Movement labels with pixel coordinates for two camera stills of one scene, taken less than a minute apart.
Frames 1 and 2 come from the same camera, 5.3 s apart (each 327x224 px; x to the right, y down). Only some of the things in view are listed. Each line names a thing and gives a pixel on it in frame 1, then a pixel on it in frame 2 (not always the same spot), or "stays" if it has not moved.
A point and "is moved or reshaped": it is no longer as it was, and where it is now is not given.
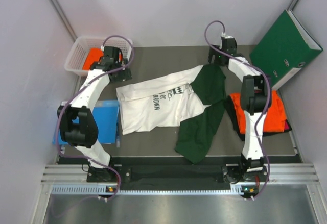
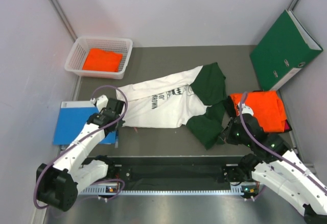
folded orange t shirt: (274, 117) stays
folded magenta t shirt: (287, 126) stays
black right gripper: (214, 52) -> (227, 135)
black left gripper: (124, 75) -> (120, 125)
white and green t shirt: (194, 98) is moved or reshaped
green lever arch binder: (284, 49) stays
